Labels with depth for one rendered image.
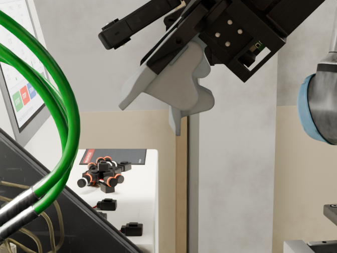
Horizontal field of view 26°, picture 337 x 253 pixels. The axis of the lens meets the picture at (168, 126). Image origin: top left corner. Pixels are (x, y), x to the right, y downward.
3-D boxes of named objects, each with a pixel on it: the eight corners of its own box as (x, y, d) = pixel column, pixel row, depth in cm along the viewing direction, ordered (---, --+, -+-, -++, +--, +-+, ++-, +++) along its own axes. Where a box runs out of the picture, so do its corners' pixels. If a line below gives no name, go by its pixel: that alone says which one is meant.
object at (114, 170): (126, 196, 151) (126, 170, 150) (75, 196, 151) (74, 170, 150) (131, 168, 174) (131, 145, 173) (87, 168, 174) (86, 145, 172)
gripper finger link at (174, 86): (158, 148, 65) (229, 72, 64) (108, 104, 64) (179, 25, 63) (158, 141, 68) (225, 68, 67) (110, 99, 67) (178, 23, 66)
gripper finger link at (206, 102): (214, 140, 94) (215, 69, 92) (169, 140, 94) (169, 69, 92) (213, 135, 97) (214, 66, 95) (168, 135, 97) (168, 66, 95)
